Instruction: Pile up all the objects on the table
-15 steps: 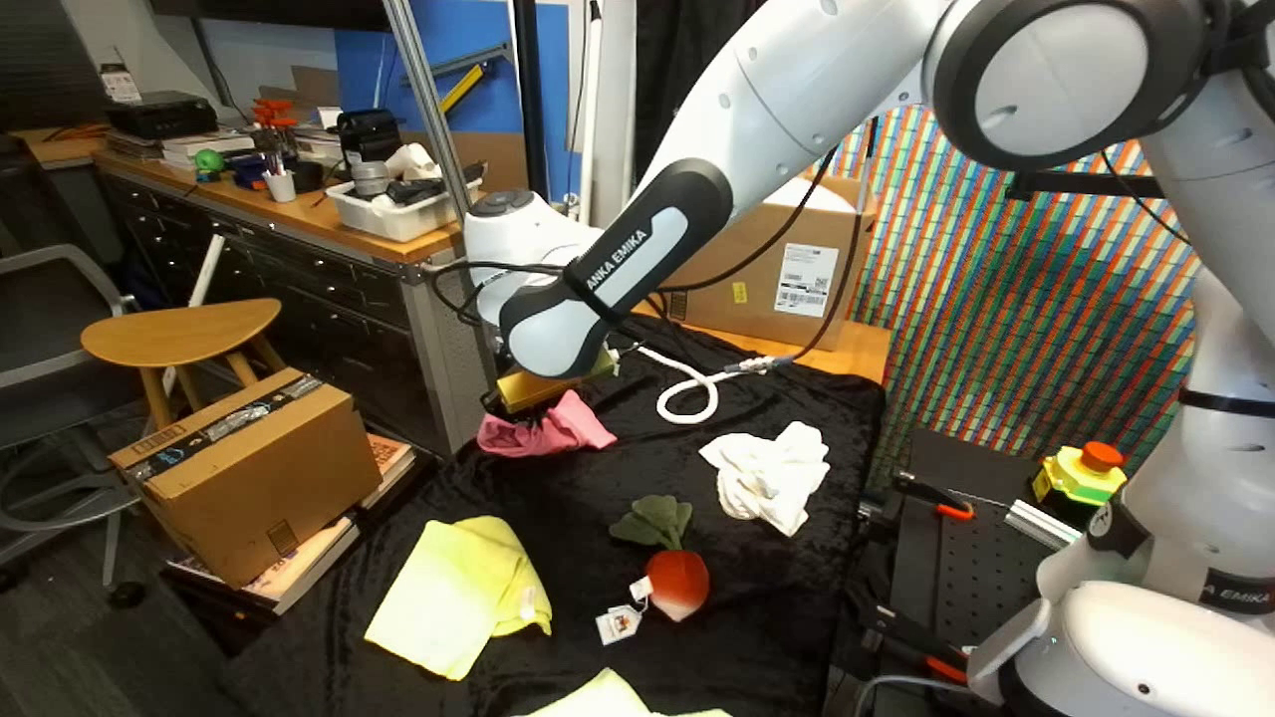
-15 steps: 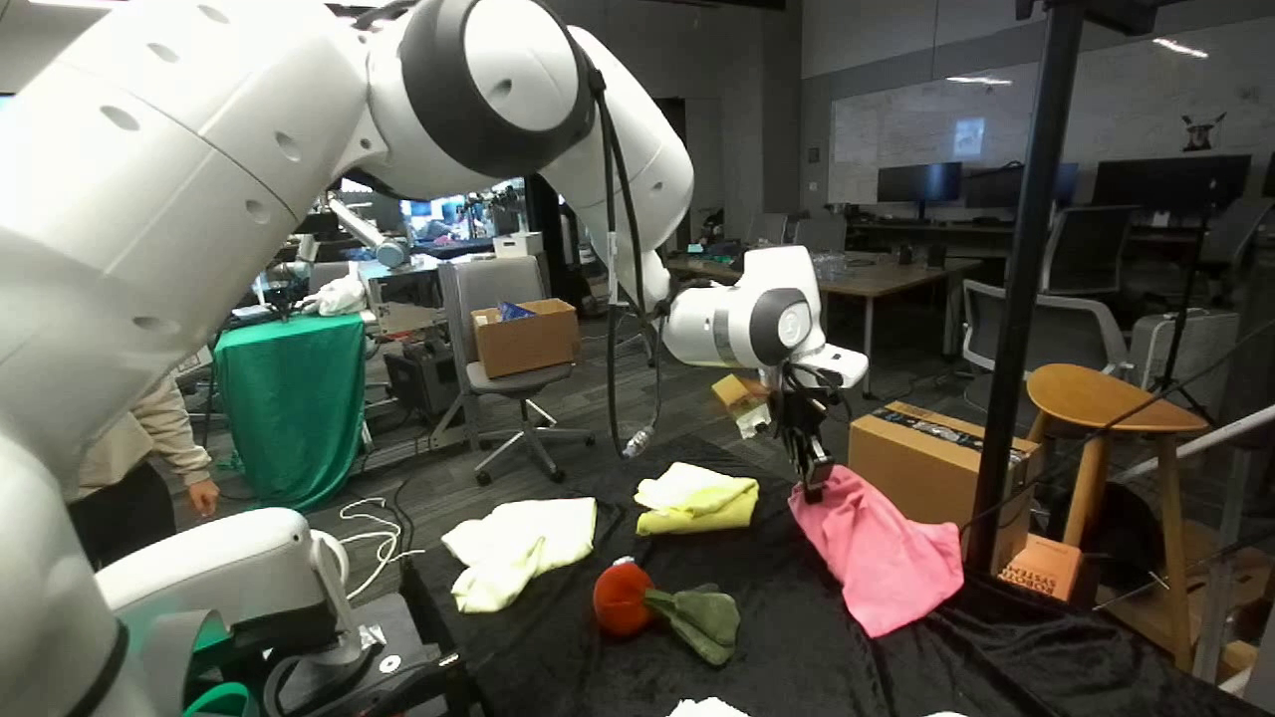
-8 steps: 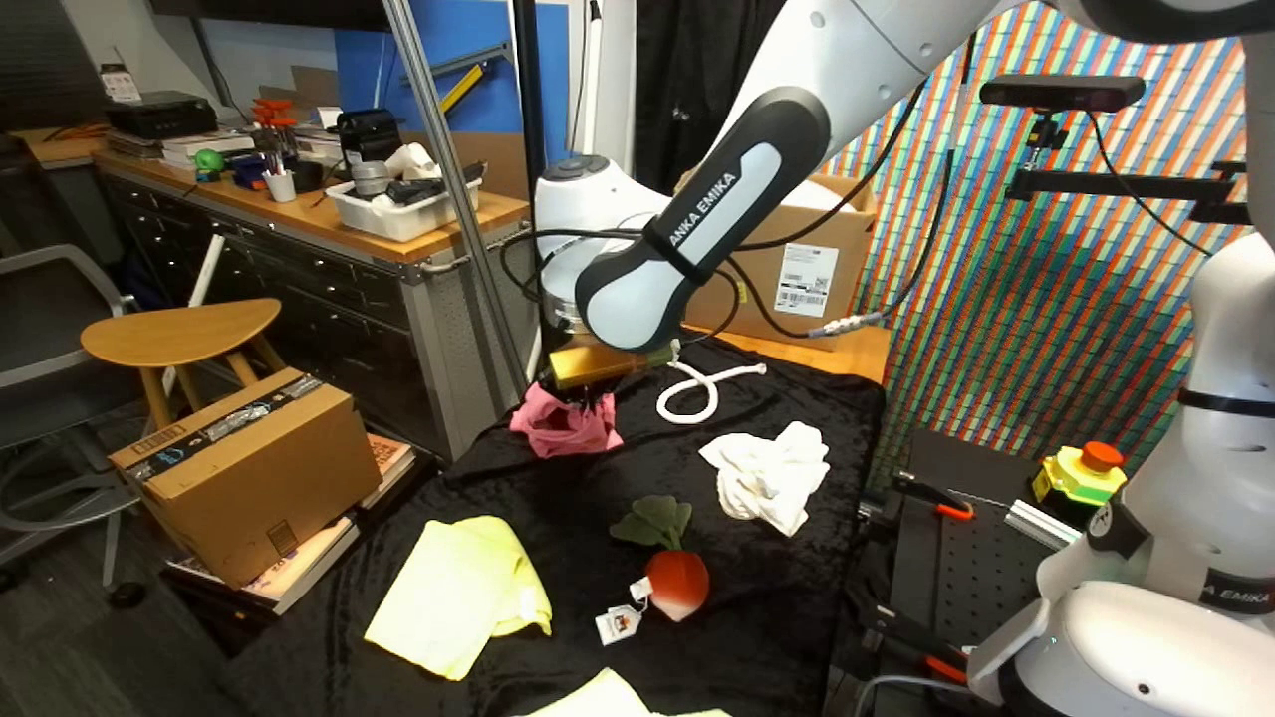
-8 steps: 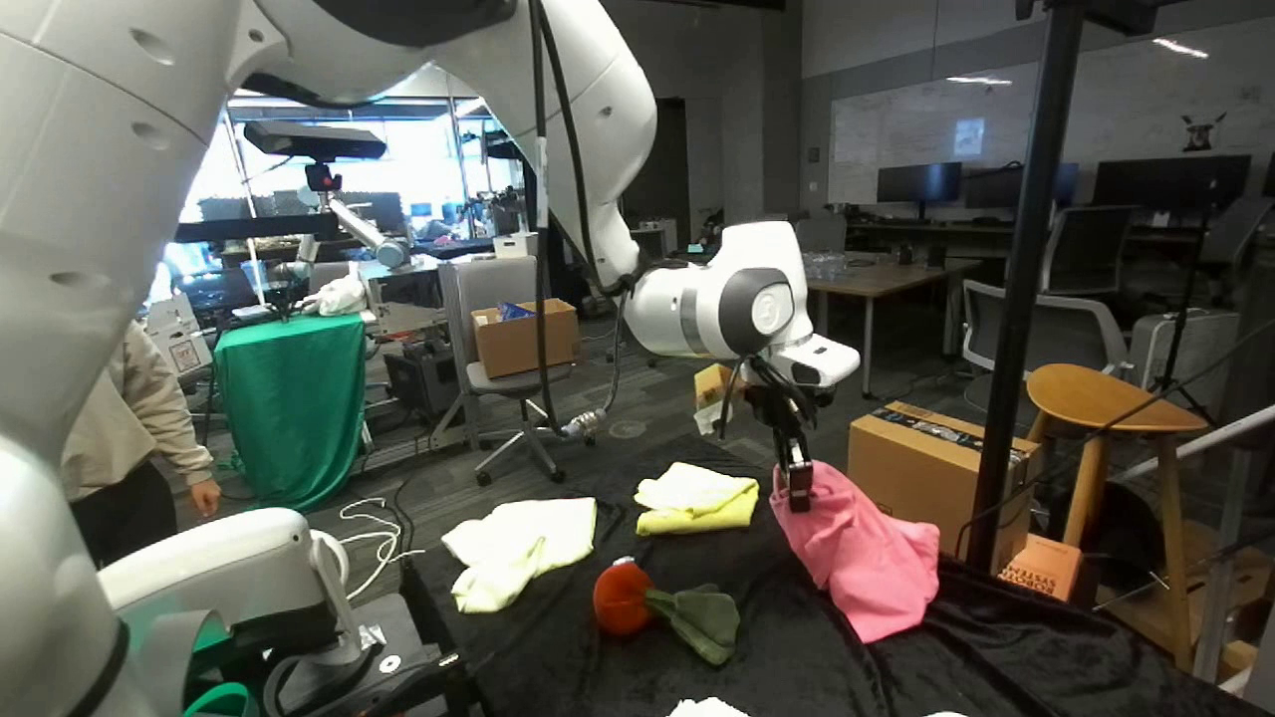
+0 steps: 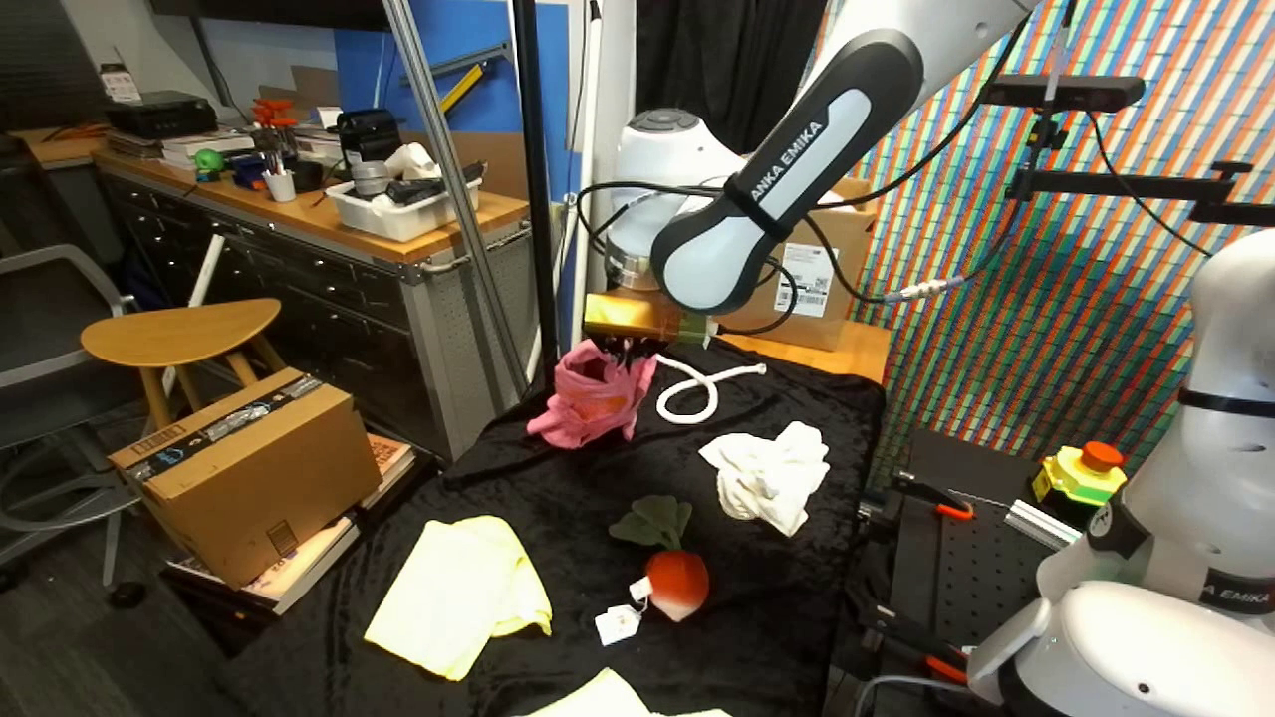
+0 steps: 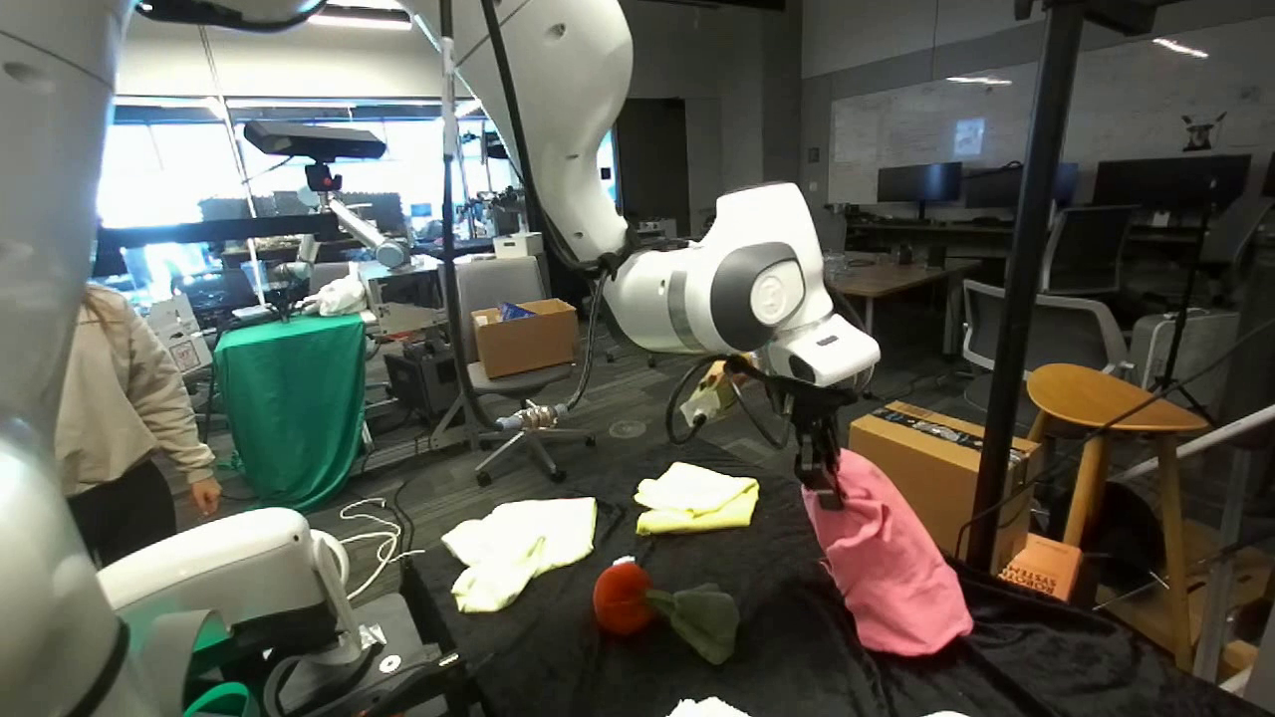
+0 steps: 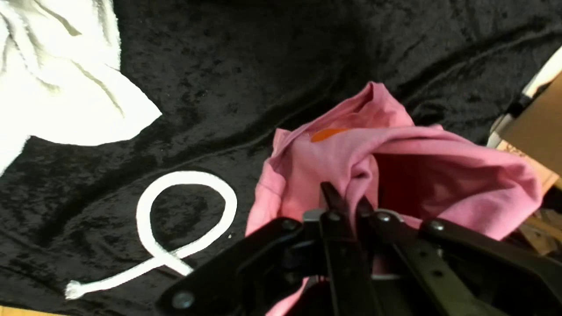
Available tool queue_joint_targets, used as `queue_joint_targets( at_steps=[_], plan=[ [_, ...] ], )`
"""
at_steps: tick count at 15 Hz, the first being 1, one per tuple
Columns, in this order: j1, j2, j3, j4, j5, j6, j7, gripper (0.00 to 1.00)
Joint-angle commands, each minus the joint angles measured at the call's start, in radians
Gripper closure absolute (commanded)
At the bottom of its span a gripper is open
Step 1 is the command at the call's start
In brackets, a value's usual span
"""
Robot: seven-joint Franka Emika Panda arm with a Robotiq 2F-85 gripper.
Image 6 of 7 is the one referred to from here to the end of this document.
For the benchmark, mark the silver tripod stand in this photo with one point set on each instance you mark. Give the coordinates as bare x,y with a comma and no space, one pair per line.
451,201

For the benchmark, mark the ceiling light panel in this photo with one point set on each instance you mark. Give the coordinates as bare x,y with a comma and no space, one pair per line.
976,81
1181,48

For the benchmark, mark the small cardboard box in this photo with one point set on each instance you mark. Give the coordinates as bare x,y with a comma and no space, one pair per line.
522,341

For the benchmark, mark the black equipment case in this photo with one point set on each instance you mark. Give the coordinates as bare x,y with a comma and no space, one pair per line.
424,380

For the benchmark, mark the bright yellow cloth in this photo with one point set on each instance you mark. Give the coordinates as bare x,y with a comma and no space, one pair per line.
700,510

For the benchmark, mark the gray swivel chair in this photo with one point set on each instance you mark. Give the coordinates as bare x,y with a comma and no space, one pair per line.
530,421

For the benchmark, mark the black mesh office chair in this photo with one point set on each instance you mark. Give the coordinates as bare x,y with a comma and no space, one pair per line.
1088,245

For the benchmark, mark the green cloth covered table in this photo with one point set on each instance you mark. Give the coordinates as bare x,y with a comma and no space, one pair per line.
293,412

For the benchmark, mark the wooden stool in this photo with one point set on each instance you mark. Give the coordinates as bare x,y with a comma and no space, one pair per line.
1101,395

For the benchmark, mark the black velvet tablecloth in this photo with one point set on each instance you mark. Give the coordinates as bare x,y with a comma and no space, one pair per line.
769,623

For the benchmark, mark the cardboard box with black tape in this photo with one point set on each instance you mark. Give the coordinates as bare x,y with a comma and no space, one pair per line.
918,462

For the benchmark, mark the red plush radish toy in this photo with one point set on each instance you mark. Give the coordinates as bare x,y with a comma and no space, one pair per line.
623,598

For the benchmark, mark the bystander bare hand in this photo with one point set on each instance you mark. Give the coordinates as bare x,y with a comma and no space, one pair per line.
206,501

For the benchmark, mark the pale yellow cloth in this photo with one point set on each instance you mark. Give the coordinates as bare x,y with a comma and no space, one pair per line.
520,553

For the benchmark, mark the black sensor bar camera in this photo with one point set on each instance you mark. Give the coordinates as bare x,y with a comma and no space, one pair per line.
311,140

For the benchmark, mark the white curved plastic cover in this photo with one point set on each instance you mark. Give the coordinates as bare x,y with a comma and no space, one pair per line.
223,571

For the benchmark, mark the silver metal pole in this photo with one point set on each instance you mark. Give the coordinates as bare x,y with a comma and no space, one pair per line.
1196,445

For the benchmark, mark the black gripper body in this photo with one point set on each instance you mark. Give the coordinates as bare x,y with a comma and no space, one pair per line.
817,421

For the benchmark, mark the white paper sign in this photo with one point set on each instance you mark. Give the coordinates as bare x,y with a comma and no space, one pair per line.
182,341

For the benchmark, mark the black vertical pole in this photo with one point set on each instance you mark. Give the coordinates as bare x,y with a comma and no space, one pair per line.
1023,263

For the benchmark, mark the pink shirt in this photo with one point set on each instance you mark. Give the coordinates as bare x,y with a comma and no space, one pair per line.
889,571

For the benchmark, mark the person in beige sweater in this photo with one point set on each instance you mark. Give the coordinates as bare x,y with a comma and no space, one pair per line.
125,400

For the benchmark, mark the wide black computer monitor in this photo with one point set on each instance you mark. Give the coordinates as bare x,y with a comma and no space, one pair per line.
1168,181

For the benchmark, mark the wooden desk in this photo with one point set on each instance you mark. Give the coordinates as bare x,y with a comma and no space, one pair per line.
882,275

